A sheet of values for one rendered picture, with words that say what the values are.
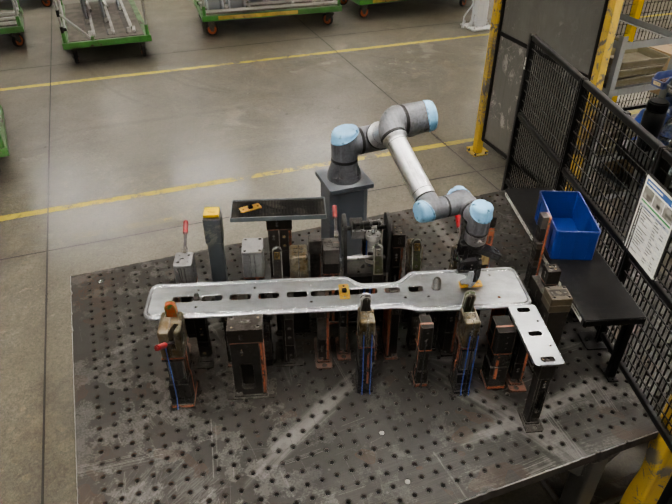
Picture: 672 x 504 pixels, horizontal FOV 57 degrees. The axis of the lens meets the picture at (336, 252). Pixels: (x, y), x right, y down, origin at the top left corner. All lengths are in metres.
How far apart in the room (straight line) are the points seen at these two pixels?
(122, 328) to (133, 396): 0.39
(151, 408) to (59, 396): 1.22
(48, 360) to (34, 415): 0.38
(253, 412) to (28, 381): 1.68
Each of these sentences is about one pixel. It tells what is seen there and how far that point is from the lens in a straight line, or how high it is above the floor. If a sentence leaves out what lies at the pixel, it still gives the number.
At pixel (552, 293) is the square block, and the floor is 1.06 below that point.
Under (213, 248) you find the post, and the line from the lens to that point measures 2.50.
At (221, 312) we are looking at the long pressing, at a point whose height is 1.00.
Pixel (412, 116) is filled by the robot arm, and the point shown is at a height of 1.53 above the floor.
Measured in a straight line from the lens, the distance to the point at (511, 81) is 5.06.
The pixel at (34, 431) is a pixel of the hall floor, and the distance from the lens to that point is 3.39.
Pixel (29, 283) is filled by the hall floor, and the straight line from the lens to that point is 4.33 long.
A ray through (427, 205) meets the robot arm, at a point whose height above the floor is 1.36.
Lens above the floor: 2.42
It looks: 36 degrees down
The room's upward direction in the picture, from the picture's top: straight up
